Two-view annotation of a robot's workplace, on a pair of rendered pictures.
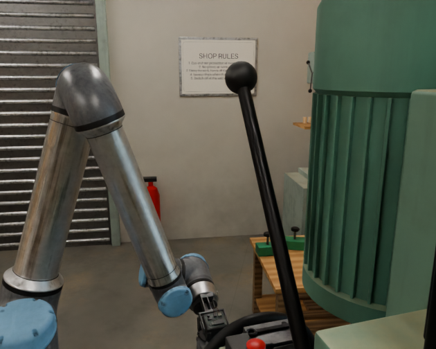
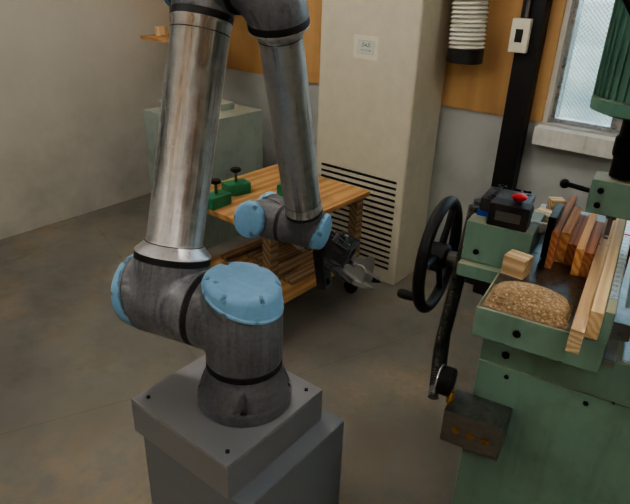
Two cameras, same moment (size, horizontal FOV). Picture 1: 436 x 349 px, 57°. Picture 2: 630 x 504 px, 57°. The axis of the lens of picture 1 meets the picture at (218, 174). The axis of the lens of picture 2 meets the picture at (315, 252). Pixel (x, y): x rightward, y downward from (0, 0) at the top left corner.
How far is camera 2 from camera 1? 1.01 m
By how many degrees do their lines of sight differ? 43
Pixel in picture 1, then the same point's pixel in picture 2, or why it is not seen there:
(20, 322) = (253, 282)
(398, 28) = not seen: outside the picture
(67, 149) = (220, 66)
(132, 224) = (304, 149)
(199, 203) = (1, 181)
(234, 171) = (47, 121)
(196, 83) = not seen: outside the picture
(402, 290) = not seen: outside the picture
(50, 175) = (205, 104)
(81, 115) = (289, 16)
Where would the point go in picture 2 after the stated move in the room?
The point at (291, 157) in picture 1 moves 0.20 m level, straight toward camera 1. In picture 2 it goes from (122, 90) to (132, 96)
